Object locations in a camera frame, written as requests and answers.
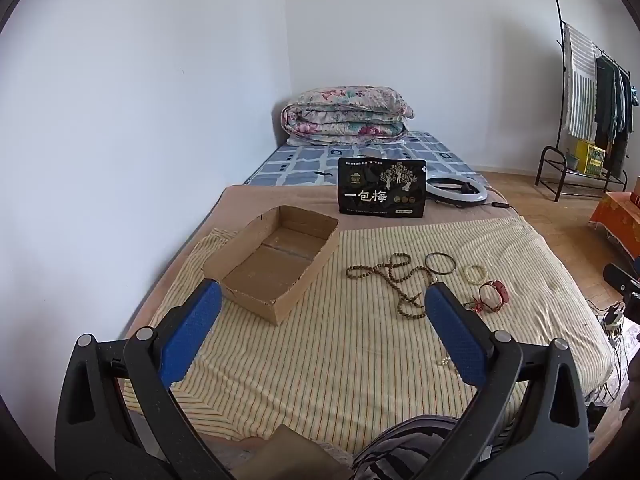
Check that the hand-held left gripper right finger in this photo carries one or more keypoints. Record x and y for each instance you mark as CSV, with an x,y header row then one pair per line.
x,y
455,335

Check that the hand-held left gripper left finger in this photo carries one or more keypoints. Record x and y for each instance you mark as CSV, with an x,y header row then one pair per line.
x,y
192,330

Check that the cardboard box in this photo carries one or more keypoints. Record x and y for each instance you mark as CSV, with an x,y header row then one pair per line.
x,y
270,265

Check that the small pearl ornament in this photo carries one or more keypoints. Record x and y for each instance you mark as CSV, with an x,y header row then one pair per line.
x,y
445,361

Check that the thin dark bangle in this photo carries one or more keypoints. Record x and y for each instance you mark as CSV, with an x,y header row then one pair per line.
x,y
427,262

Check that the yellow striped cloth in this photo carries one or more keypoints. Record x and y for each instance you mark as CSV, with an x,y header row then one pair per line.
x,y
350,350

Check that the person's striped pants leg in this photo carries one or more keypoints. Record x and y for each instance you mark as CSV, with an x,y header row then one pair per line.
x,y
400,450

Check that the tan blanket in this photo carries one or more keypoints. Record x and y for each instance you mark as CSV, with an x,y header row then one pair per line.
x,y
240,200

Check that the olive cloth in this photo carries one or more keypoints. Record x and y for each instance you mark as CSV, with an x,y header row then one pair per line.
x,y
285,455

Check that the black snack bag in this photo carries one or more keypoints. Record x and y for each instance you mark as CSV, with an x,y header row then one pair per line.
x,y
380,187

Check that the black device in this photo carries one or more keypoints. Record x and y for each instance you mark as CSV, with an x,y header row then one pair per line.
x,y
620,280

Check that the orange patterned cloth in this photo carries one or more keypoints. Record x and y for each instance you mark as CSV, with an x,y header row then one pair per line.
x,y
617,220

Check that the blue checked bed sheet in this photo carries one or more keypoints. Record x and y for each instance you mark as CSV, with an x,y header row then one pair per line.
x,y
300,160

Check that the black metal clothes rack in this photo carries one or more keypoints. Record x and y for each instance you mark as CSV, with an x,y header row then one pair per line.
x,y
547,149

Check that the yellow box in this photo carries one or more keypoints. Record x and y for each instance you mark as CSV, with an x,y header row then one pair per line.
x,y
590,157

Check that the folded floral quilt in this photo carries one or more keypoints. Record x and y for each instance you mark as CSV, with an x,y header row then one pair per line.
x,y
345,112

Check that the dark hanging clothes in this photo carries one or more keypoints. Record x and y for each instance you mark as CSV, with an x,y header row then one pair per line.
x,y
610,105

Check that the striped hanging towel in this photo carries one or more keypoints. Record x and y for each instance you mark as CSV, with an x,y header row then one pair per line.
x,y
580,85

